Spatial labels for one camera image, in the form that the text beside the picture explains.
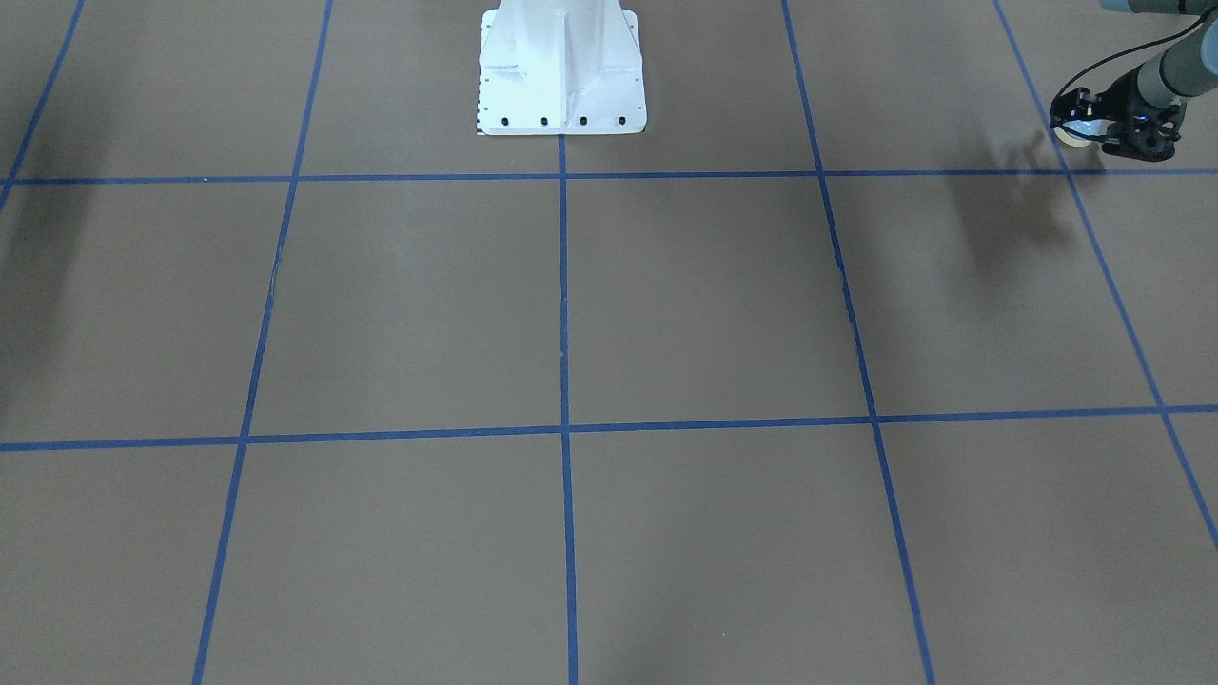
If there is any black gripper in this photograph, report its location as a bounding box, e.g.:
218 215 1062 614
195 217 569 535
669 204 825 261
1049 80 1157 129

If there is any blue wooden call bell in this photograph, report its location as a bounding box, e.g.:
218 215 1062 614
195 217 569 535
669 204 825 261
1054 119 1108 147

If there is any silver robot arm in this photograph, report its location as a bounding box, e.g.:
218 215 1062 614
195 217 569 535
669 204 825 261
1049 1 1217 145

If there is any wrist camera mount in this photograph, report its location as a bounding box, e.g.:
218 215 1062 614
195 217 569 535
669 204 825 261
1100 101 1188 162

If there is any black camera cable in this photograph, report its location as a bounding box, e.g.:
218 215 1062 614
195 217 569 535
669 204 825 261
1051 21 1202 101

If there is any white camera mast base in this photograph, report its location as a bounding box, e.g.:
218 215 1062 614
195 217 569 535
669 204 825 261
476 1 648 137

